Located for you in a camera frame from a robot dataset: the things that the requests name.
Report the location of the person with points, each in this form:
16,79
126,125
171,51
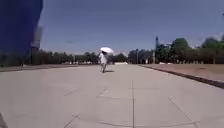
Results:
103,60

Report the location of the grey stone paved plaza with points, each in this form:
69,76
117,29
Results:
126,100

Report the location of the pale pole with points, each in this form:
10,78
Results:
153,57

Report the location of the row of trees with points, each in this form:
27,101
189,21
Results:
180,51

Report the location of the dry brown raised ground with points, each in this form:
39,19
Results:
196,70

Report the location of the dark kerb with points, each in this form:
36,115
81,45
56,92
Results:
200,79

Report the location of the blue glass tower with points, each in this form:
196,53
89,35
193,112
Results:
18,26

